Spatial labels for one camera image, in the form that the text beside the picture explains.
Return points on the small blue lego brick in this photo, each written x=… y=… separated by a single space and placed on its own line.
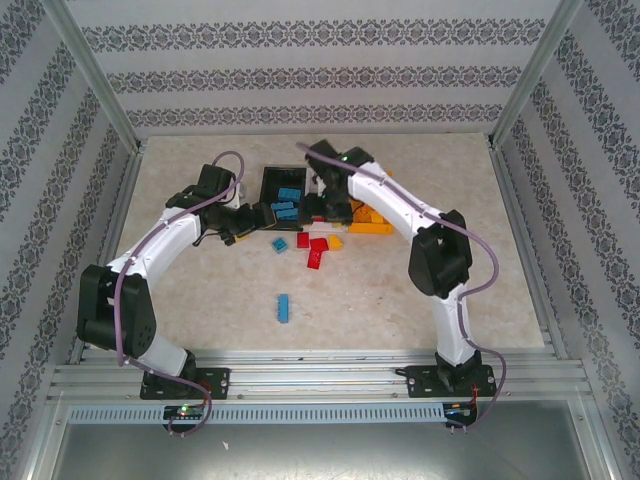
x=280 y=245

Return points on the small red lego brick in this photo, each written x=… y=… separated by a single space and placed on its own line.
x=303 y=240

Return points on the yellow plastic bin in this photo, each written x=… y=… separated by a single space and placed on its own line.
x=370 y=229

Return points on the black plastic bin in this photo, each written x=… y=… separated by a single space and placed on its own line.
x=272 y=179

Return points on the long narrow blue lego brick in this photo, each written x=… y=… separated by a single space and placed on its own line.
x=283 y=308

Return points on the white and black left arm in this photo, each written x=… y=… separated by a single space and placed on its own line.
x=165 y=240

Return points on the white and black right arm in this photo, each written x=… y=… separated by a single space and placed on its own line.
x=390 y=200

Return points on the small circuit board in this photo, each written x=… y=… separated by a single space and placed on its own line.
x=184 y=412
x=457 y=410

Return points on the grey metal sheet panel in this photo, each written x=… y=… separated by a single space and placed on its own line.
x=320 y=455

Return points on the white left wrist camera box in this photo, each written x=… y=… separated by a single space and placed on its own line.
x=240 y=195

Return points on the aluminium side rail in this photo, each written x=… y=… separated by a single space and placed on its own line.
x=107 y=250
x=527 y=250

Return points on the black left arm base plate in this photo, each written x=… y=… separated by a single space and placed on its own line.
x=210 y=382

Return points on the aluminium mounting rail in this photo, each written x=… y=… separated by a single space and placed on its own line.
x=320 y=380

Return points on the aluminium frame post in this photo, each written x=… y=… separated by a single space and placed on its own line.
x=535 y=70
x=95 y=70

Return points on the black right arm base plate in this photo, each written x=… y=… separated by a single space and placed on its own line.
x=425 y=382

